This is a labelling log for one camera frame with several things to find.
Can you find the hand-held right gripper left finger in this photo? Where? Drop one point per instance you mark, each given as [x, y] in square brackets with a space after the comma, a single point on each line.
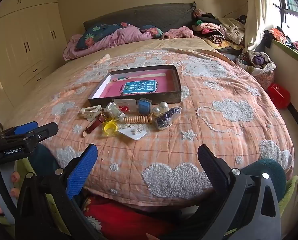
[81, 172]

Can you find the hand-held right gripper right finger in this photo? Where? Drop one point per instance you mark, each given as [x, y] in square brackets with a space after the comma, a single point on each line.
[214, 170]

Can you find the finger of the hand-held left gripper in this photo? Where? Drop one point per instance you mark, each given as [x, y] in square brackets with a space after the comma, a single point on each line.
[26, 127]
[46, 131]

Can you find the white hair clip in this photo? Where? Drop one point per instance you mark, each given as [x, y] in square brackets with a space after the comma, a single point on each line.
[91, 112]

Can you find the dark beaded jewelry bag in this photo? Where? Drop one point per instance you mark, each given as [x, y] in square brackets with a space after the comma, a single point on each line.
[167, 118]

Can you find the small blue box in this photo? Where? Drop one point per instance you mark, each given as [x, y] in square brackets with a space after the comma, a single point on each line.
[145, 106]

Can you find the dark shallow cardboard box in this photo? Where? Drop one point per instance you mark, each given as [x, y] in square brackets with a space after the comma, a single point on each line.
[138, 99]

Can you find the person's left leg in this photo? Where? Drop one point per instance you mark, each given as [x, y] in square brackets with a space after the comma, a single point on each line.
[46, 160]

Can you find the person's leg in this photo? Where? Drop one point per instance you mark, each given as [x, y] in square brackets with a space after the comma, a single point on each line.
[264, 167]
[46, 160]

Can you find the person's right leg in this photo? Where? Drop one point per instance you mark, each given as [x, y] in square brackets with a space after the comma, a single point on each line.
[264, 167]

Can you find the orange cloud pattern blanket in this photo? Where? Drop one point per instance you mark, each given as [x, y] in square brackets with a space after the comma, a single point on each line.
[164, 155]

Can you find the red patterned cloth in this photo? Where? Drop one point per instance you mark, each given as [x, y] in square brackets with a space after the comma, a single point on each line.
[118, 217]

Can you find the clear flat plastic packet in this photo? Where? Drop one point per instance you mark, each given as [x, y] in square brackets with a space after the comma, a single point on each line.
[138, 134]

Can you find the orange hair accessories in bag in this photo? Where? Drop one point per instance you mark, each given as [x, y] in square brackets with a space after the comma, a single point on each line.
[162, 105]

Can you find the red earring card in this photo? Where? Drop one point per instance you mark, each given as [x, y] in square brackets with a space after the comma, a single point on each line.
[128, 103]

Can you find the cream wardrobe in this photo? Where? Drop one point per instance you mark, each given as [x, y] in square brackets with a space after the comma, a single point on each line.
[26, 42]

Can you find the red bag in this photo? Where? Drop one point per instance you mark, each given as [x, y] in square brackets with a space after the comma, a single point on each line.
[279, 96]

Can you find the dark floral pillow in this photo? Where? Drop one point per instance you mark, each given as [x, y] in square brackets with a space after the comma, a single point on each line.
[152, 30]
[93, 33]

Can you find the fabric basket of clothes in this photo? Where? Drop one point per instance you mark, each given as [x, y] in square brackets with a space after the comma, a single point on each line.
[261, 72]

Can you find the pink quilt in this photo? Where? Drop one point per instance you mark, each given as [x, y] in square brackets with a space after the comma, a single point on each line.
[108, 40]

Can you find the tan bedsheet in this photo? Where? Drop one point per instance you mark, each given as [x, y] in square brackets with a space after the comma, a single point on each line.
[179, 45]

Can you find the pile of clothes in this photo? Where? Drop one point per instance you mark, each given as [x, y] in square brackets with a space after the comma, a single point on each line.
[214, 30]

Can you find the green window seat mat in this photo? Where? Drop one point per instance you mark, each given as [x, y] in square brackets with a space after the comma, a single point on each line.
[291, 52]

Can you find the pink fuzzy cloth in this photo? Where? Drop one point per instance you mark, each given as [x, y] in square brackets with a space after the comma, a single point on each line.
[179, 32]

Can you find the grey padded headboard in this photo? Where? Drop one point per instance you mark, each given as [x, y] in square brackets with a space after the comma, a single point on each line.
[138, 15]

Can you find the clothes on window seat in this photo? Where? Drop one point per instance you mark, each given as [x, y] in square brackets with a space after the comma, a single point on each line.
[279, 35]

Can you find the cream curtain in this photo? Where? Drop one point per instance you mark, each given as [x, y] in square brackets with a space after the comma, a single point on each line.
[256, 17]

